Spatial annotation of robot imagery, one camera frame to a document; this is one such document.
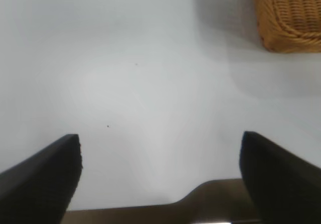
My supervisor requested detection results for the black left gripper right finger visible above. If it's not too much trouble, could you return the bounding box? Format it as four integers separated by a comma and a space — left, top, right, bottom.
239, 131, 321, 224

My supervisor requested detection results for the woven wicker basket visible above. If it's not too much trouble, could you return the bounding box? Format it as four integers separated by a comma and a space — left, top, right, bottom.
250, 0, 321, 53

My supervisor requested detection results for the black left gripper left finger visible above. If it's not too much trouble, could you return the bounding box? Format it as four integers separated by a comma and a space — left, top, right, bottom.
0, 133, 83, 224

